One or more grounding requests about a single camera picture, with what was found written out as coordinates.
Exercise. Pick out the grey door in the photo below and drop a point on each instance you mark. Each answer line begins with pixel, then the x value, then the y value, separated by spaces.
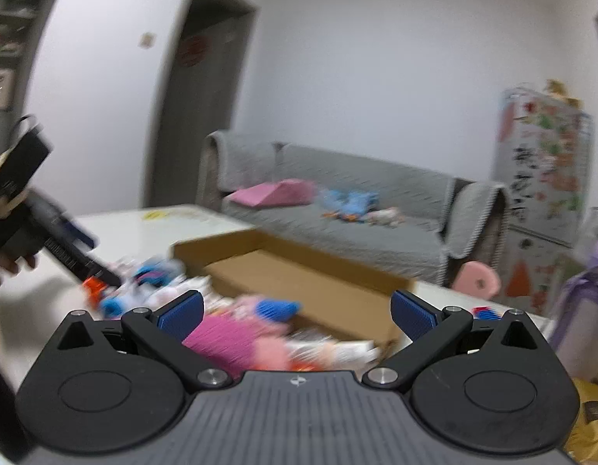
pixel 202 106

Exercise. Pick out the orange plastic bag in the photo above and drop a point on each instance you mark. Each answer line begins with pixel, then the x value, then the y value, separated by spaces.
pixel 93 285

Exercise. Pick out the pink plush toy blue hat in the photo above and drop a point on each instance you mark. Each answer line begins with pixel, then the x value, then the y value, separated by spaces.
pixel 272 348

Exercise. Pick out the small doll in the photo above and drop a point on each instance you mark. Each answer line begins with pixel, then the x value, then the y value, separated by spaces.
pixel 386 217

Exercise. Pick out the light switch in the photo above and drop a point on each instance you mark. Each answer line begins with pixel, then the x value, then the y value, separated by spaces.
pixel 146 40

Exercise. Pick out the blue pink sock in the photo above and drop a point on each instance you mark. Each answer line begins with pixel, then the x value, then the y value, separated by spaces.
pixel 156 273

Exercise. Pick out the pink chair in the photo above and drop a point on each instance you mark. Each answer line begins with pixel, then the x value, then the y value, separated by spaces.
pixel 478 278

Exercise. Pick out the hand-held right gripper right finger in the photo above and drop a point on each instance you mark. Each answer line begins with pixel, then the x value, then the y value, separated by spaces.
pixel 415 317

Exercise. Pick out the yellow bag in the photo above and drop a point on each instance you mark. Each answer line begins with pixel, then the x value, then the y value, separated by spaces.
pixel 594 411

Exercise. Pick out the fridge with stickers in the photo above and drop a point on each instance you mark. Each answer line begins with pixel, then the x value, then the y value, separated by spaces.
pixel 541 179

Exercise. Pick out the person's left hand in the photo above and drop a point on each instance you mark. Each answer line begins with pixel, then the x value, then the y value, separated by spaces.
pixel 10 266

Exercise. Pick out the red door decoration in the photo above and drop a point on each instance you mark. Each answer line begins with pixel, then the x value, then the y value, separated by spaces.
pixel 192 51

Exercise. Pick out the grey sofa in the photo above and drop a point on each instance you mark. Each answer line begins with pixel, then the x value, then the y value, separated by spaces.
pixel 376 213

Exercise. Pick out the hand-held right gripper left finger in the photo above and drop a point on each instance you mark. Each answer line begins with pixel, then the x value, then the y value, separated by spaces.
pixel 182 312

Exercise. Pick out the magenta fluffy toy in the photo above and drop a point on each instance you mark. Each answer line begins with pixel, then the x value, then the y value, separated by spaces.
pixel 221 336

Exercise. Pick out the blue toy set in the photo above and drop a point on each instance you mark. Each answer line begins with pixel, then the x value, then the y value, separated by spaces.
pixel 352 201

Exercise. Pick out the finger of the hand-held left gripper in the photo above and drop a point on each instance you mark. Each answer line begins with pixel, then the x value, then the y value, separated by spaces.
pixel 76 230
pixel 93 266

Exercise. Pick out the yellow sticker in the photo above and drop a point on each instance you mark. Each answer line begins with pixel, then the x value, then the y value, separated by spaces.
pixel 156 214

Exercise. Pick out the white desktop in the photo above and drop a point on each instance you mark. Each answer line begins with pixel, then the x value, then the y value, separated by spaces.
pixel 192 220

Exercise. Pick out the purple water bottle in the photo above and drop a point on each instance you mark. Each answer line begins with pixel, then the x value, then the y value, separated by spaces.
pixel 585 310

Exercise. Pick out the colourful block toy car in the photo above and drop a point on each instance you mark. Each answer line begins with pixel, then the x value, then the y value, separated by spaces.
pixel 487 313

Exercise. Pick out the pink cushion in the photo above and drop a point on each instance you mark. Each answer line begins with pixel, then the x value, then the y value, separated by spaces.
pixel 279 191

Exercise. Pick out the cardboard box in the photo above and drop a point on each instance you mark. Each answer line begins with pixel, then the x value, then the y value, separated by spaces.
pixel 279 276

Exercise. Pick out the white blue sock ball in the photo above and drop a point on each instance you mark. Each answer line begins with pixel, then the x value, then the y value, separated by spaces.
pixel 112 306

